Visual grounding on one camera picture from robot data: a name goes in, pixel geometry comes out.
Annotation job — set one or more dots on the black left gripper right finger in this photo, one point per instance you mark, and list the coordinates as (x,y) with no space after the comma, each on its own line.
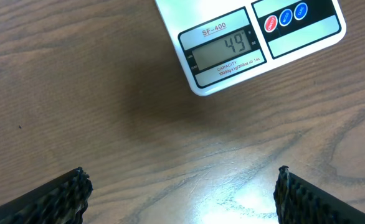
(300,202)

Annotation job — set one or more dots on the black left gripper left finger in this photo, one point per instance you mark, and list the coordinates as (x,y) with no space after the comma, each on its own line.
(62,200)

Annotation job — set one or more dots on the white digital kitchen scale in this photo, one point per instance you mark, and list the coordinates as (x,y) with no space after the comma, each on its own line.
(220,43)

